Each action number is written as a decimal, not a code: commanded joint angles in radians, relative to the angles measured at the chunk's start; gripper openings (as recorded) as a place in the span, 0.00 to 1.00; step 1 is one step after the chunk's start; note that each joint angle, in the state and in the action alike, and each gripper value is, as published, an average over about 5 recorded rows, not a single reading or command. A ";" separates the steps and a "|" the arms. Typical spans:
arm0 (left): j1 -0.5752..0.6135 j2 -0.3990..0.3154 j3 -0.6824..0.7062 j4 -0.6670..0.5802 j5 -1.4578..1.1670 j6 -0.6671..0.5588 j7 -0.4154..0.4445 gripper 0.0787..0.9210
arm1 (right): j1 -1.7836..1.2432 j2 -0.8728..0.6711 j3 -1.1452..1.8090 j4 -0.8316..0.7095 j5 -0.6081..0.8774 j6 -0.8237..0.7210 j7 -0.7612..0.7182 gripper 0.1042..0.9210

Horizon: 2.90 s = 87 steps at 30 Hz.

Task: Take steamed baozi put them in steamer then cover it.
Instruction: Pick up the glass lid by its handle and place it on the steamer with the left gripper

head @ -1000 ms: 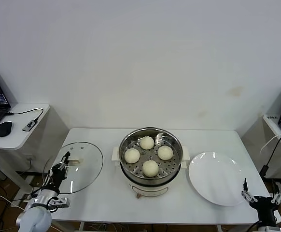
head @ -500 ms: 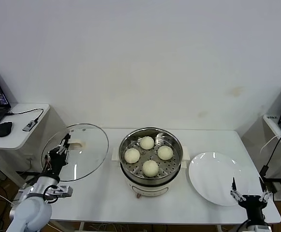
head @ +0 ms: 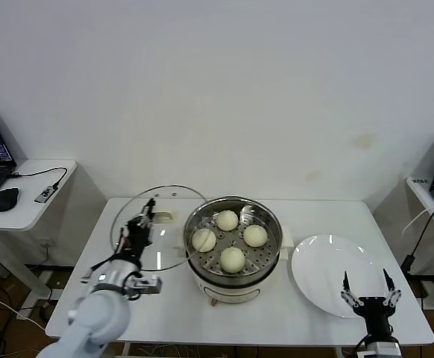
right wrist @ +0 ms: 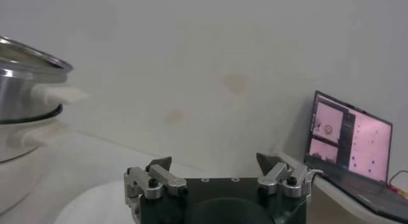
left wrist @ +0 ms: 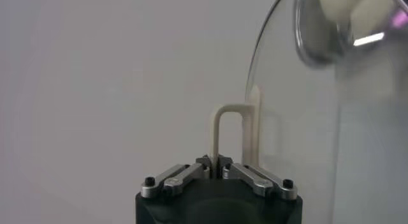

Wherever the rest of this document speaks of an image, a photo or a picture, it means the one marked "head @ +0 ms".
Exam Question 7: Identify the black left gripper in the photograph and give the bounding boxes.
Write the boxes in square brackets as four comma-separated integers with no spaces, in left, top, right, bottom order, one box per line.
[120,198,157,259]

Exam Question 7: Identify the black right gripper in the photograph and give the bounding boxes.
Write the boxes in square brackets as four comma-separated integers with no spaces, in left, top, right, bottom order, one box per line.
[340,268,403,345]

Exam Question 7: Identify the glass lid with cream handle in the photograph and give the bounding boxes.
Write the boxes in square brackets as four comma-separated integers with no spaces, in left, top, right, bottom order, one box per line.
[110,183,211,272]

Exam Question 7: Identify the white steamed baozi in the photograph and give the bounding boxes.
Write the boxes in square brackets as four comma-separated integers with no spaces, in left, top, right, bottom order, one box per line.
[216,210,239,231]
[242,224,269,248]
[192,228,217,254]
[219,247,246,274]

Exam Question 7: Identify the steel perforated steamer basket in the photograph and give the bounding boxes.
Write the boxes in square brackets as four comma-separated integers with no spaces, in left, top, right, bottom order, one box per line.
[182,196,282,290]

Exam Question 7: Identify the white round plate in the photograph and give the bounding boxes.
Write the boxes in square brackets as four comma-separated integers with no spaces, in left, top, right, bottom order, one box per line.
[290,233,386,318]

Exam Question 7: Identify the grey usb hub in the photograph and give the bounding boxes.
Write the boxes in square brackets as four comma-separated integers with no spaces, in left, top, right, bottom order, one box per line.
[34,183,60,204]

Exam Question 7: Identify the white side desk with label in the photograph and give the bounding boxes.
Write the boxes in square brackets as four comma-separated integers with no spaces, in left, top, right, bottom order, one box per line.
[405,175,434,331]

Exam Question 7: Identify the white electric cooker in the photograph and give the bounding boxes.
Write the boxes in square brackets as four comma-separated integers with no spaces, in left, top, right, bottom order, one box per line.
[171,224,295,307]

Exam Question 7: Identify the white side desk with mouse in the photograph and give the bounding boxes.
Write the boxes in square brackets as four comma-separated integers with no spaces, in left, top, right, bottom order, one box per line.
[0,160,78,310]

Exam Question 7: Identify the black computer mouse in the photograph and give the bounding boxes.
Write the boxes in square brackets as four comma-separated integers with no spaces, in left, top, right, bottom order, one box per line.
[0,187,19,213]

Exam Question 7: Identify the black power adapter cable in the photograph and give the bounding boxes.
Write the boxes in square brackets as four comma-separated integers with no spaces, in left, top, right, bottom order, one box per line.
[400,210,434,275]

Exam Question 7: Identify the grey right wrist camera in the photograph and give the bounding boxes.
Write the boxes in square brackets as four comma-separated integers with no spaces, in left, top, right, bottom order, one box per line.
[374,343,403,358]

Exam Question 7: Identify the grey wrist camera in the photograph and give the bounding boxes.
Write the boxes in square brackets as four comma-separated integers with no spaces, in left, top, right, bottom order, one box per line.
[374,343,403,358]
[128,275,164,296]

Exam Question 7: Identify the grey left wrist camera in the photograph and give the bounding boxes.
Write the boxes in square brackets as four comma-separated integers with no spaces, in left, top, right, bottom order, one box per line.
[128,275,164,296]

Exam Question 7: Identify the white laptop cable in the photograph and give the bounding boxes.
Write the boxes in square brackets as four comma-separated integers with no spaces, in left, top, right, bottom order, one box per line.
[402,204,434,236]

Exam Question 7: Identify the black usb hub cable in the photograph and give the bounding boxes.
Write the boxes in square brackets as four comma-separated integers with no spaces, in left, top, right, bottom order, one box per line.
[9,167,69,189]

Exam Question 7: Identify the black floor cable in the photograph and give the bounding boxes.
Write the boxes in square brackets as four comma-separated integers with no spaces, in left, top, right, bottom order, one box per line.
[0,281,52,313]

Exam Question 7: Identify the tangled white cables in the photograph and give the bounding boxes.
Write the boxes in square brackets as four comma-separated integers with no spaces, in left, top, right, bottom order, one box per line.
[134,345,203,358]

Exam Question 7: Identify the white floor cable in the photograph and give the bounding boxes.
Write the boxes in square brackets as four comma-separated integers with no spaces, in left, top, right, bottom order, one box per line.
[0,286,46,333]

